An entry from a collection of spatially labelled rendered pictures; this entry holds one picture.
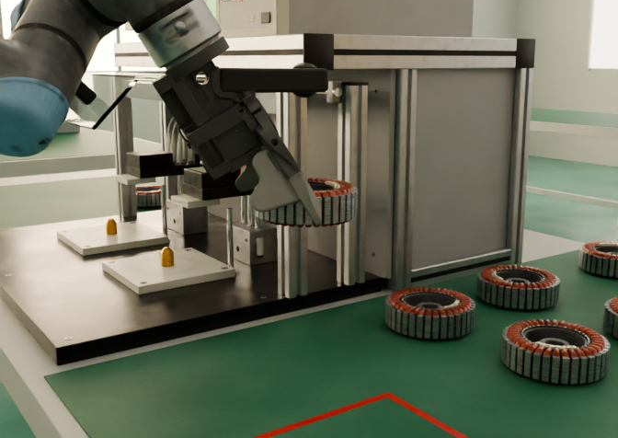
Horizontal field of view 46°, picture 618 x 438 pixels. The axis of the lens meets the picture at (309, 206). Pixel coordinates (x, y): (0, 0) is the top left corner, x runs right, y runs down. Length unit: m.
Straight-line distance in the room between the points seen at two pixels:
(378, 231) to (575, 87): 7.38
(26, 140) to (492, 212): 0.77
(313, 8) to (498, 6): 7.64
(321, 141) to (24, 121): 0.60
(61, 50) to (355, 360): 0.45
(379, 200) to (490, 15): 7.56
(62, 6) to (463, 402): 0.55
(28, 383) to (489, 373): 0.49
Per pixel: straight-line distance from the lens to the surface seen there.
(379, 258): 1.07
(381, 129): 1.03
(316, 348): 0.87
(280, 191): 0.71
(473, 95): 1.14
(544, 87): 8.61
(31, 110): 0.66
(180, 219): 1.34
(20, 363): 0.89
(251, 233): 1.11
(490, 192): 1.19
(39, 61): 0.69
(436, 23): 1.22
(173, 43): 0.71
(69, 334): 0.90
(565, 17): 8.49
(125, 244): 1.25
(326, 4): 1.08
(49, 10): 0.75
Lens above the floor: 1.08
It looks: 11 degrees down
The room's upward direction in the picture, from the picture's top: straight up
